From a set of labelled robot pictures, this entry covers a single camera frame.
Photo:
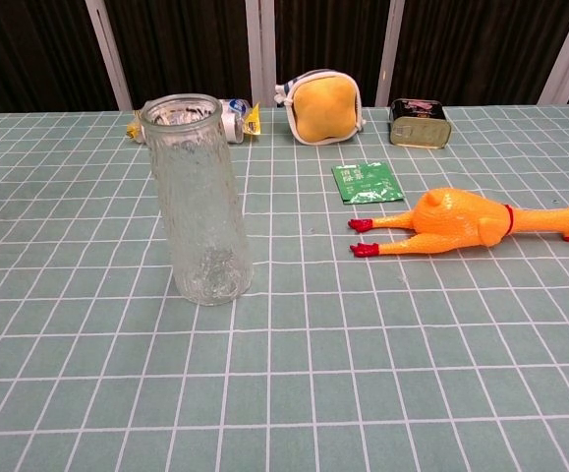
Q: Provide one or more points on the clear textured glass vase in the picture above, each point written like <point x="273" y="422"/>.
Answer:
<point x="205" y="236"/>

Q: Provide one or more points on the black and gold tin can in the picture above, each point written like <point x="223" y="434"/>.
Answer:
<point x="419" y="130"/>

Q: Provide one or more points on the green grid tablecloth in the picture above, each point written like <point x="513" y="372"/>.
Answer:
<point x="313" y="369"/>

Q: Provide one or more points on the white slotted frame post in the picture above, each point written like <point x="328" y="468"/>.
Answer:
<point x="109" y="54"/>

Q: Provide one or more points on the green tea sachet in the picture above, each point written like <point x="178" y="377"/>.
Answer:
<point x="365" y="183"/>

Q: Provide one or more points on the white and yellow snack packet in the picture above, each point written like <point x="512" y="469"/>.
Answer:
<point x="237" y="112"/>

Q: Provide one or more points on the white narrow frame post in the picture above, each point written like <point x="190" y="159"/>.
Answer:
<point x="389" y="49"/>

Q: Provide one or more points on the dark brown curtain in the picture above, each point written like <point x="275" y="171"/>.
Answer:
<point x="181" y="44"/>

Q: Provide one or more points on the white wide frame post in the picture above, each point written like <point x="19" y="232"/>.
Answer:
<point x="566" y="54"/>

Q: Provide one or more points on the yellow pouch with white trim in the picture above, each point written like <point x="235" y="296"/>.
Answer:
<point x="324" y="109"/>

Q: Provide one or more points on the white double frame post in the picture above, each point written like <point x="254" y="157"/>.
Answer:
<point x="260" y="49"/>

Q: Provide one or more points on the orange rubber chicken toy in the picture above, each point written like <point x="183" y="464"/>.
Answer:
<point x="453" y="216"/>

